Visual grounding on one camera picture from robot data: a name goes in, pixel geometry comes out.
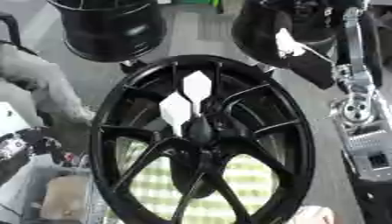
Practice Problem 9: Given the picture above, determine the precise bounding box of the black chair frame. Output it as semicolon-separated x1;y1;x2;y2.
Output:
0;12;40;57

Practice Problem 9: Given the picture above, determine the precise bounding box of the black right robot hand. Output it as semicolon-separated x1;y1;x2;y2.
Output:
284;0;386;95

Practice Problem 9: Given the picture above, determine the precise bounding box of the grey plastic bin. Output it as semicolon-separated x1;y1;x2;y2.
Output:
0;153;109;224

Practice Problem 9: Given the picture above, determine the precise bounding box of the black spoked wheel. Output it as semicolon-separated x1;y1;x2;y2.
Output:
87;54;318;224

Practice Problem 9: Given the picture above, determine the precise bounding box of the tan cardboard piece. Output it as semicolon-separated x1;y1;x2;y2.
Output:
38;174;94;221

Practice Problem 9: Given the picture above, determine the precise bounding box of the person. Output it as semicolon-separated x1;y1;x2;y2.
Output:
0;43;97;127

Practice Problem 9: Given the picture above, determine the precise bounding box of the black round wheel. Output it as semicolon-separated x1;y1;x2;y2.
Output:
229;0;345;68
45;0;169;63

